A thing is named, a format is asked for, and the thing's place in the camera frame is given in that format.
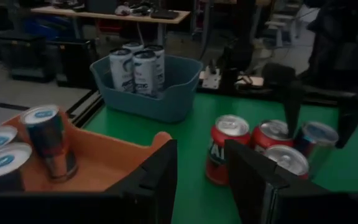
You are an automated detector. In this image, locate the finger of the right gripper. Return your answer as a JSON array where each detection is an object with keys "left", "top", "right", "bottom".
[
  {"left": 335, "top": 105, "right": 358, "bottom": 149},
  {"left": 261, "top": 63, "right": 303, "bottom": 139}
]

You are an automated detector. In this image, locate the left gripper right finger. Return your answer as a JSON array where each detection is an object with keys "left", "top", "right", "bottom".
[{"left": 225, "top": 139, "right": 358, "bottom": 224}]

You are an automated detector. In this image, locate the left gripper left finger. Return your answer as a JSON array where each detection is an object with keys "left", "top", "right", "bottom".
[{"left": 0, "top": 139, "right": 178, "bottom": 224}]

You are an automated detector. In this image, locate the red Fanta can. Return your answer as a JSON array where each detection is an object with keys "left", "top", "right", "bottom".
[
  {"left": 250, "top": 119, "right": 295, "bottom": 153},
  {"left": 205, "top": 114, "right": 251, "bottom": 187}
]

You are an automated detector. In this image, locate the orange plastic bin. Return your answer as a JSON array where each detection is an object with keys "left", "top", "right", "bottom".
[{"left": 0, "top": 113, "right": 173, "bottom": 200}]

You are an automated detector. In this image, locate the blue plastic bin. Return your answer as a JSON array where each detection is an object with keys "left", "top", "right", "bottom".
[{"left": 89, "top": 54, "right": 204, "bottom": 124}]

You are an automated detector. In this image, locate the white can black top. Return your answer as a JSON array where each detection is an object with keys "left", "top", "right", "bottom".
[
  {"left": 132, "top": 50, "right": 158, "bottom": 98},
  {"left": 122, "top": 42, "right": 145, "bottom": 54},
  {"left": 144, "top": 44, "right": 166, "bottom": 93},
  {"left": 109, "top": 48, "right": 135, "bottom": 93}
]

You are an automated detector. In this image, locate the green table mat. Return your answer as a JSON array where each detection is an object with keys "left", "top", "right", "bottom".
[{"left": 82, "top": 91, "right": 358, "bottom": 224}]

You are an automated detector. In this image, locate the black floor case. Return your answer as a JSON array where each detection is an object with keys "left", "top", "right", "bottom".
[
  {"left": 0, "top": 32, "right": 55, "bottom": 83},
  {"left": 56, "top": 39, "right": 101, "bottom": 90}
]

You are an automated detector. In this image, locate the wooden workbench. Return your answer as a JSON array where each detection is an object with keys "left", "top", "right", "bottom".
[{"left": 29, "top": 5, "right": 192, "bottom": 25}]

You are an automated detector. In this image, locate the white mounting bracket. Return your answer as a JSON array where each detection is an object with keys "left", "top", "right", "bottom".
[{"left": 202, "top": 67, "right": 222, "bottom": 90}]

